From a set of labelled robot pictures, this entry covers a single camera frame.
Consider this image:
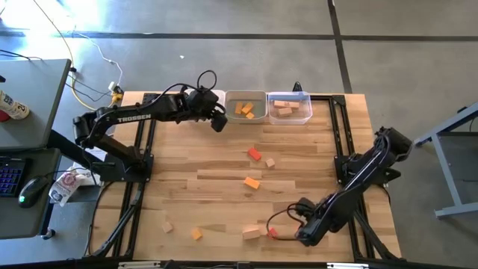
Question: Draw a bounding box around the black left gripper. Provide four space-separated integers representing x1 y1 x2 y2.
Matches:
185 88 229 133

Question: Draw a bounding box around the long natural wood block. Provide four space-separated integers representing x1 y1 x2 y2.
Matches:
273 99 301 110

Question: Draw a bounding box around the white plastic bin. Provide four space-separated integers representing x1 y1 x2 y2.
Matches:
181 88 226 124

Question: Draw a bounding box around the grey plastic bin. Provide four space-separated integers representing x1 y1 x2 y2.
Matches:
223 90 268 124

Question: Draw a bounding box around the white metal strip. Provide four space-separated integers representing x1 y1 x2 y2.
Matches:
326 262 370 269
118 261 161 269

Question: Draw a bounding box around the clear plastic bin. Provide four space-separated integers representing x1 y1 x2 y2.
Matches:
267 90 313 125

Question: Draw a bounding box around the white printed paper bag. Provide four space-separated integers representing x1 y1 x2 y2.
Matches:
72 146 110 186

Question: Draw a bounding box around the printed snack packet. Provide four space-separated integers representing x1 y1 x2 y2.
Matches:
48 170 83 208

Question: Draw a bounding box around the light grey desk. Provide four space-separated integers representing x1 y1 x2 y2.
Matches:
0 58 72 151

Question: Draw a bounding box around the black computer mouse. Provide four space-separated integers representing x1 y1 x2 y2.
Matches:
17 176 49 208

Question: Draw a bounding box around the white printed bottle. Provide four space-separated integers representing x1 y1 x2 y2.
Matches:
0 90 31 120

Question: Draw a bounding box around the backlit black keyboard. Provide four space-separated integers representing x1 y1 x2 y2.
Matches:
0 156 26 198

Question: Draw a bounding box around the dark grey desk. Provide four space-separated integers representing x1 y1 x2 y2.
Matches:
0 147 63 240

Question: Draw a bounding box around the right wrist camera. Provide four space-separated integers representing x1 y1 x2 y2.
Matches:
297 197 317 216

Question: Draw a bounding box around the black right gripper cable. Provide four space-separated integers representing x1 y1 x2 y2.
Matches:
266 203 302 241

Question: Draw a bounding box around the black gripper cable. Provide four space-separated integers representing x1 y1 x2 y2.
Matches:
147 69 218 108
266 203 302 241

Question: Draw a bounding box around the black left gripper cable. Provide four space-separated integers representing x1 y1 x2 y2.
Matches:
147 69 218 108

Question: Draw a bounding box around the black aluminium table frame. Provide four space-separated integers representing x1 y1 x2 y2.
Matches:
84 81 404 269

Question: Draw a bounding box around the yellow extension cable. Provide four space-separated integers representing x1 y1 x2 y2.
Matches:
31 0 124 112

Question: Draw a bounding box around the white cable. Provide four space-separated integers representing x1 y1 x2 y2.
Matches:
72 31 124 90

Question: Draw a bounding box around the black floor cable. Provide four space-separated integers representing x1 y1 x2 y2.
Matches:
0 48 44 63
65 67 115 104

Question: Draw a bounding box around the grey-blue table leg frame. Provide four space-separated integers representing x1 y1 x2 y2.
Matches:
413 102 478 220

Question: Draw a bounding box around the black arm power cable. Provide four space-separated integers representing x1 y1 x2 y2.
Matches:
84 182 113 259

